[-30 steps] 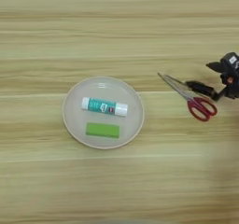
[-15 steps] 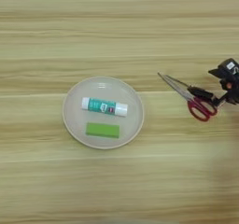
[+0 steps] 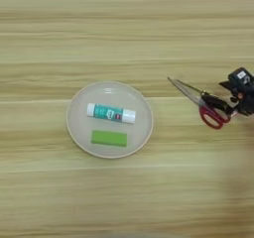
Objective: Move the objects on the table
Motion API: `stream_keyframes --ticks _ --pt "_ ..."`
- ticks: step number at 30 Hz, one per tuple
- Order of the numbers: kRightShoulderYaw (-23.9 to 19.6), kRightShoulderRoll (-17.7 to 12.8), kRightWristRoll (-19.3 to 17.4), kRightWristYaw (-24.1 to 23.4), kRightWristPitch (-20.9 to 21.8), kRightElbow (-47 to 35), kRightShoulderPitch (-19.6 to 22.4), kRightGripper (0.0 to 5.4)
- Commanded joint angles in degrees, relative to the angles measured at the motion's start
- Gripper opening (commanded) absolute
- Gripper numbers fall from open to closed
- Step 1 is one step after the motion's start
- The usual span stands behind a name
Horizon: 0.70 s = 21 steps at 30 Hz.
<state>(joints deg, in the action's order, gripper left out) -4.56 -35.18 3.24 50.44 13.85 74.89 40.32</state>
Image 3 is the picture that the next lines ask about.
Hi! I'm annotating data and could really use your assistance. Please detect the round beige plate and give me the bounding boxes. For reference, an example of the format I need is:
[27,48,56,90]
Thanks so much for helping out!
[65,80,155,160]

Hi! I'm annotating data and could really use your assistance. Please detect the small black box white label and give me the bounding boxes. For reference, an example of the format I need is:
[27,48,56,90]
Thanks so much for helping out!
[227,66,254,88]

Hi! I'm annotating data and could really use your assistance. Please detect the green white glue stick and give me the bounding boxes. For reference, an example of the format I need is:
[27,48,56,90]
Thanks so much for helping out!
[86,102,137,125]

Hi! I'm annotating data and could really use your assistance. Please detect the red handled scissors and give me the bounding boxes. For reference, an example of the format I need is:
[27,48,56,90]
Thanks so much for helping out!
[167,75,233,131]

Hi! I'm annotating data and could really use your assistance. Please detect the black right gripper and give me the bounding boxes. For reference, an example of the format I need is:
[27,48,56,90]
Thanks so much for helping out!
[200,79,254,118]

